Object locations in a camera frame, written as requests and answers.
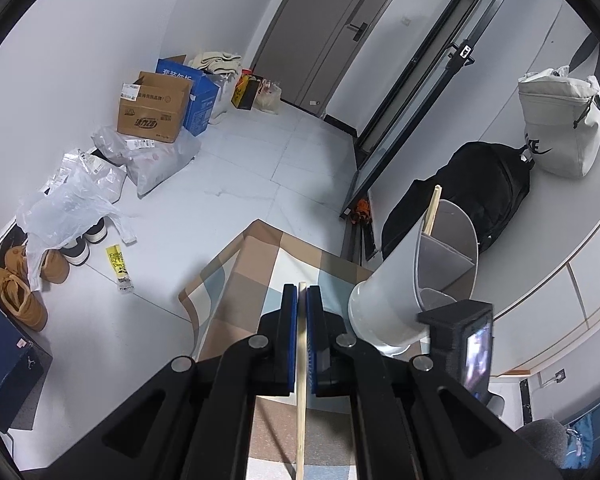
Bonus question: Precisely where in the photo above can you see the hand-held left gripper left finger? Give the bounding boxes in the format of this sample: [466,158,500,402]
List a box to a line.
[20,284,299,480]

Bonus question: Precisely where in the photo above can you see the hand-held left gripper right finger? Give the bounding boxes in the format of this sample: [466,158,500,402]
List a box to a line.
[306,285,563,480]

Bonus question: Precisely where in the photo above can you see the white grey utensil holder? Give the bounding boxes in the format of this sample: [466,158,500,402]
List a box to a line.
[347,199,480,358]

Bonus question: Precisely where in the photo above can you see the wooden chopstick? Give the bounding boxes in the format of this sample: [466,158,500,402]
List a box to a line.
[295,281,308,480]
[422,185,443,236]

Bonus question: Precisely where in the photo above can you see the checkered tablecloth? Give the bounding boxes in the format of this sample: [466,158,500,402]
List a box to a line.
[178,219,376,480]

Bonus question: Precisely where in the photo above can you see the person's grey trouser leg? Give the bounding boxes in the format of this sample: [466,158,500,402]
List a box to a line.
[516,419,567,468]

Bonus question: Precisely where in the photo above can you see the orange black object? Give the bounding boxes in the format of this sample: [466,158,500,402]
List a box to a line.
[349,199,373,225]

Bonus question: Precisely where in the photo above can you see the black backpack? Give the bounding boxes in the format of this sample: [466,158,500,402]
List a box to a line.
[380,141,536,261]

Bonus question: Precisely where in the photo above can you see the blue cloth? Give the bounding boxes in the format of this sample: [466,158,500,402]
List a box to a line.
[564,400,600,468]

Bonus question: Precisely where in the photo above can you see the yellow packet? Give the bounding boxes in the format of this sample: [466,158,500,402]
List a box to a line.
[105,245,133,295]

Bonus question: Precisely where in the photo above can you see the grey plastic mailer bags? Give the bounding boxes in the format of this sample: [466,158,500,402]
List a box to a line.
[91,125,202,198]

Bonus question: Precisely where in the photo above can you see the white sneaker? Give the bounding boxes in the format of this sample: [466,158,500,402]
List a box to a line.
[61,240,90,267]
[82,219,109,246]

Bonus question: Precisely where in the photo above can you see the white plastic bag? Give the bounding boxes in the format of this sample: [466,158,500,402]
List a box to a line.
[254,79,283,113]

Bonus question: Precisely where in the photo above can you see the light grey backpack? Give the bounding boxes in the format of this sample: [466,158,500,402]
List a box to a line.
[517,66,600,179]

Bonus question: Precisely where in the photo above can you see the clear plastic bag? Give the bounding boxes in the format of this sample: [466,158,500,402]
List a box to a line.
[210,74,242,123]

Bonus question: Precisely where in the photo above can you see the blue cardboard box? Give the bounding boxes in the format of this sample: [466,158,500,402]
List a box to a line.
[156,55,221,137]

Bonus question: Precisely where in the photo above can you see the yellow black box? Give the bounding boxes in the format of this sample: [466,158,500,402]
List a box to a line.
[230,74,260,111]

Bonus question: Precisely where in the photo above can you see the tan boot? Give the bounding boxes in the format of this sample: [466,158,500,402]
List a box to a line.
[0,267,48,332]
[5,246,71,286]

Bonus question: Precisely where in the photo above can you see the crumpled clear plastic bags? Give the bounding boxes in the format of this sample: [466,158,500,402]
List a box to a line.
[16,150,136,291]

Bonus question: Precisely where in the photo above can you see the brown cardboard box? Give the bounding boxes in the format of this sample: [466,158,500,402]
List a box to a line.
[117,71,193,145]

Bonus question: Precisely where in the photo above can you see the black framed glass door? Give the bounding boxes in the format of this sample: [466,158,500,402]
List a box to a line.
[325,0,526,221]

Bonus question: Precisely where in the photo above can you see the beige cloth tote bag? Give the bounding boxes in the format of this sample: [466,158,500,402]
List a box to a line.
[189,50,243,77]

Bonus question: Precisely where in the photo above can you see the dark blue shoe box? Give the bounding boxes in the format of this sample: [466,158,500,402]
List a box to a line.
[0,275,53,431]

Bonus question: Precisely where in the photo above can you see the grey door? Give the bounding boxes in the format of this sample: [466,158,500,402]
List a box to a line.
[250,0,416,120]

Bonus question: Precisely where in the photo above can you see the wall power socket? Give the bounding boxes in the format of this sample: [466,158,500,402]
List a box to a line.
[539,369,567,390]

